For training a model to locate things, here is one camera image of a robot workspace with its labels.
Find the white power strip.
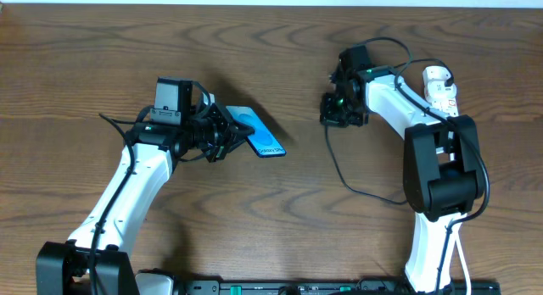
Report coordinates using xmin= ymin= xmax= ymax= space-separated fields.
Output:
xmin=423 ymin=65 xmax=459 ymax=117

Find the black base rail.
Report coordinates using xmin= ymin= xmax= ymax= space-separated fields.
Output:
xmin=135 ymin=278 xmax=501 ymax=295

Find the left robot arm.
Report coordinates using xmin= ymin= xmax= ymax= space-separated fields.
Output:
xmin=36 ymin=77 xmax=255 ymax=294

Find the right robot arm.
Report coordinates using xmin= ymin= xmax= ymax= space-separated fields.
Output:
xmin=320 ymin=42 xmax=490 ymax=294

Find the white power strip cord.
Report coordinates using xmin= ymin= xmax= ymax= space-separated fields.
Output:
xmin=452 ymin=218 xmax=473 ymax=295

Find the blue Galaxy smartphone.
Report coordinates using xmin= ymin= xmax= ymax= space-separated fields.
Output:
xmin=227 ymin=106 xmax=287 ymax=158

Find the black USB charging cable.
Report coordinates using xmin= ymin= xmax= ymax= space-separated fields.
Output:
xmin=324 ymin=58 xmax=456 ymax=206

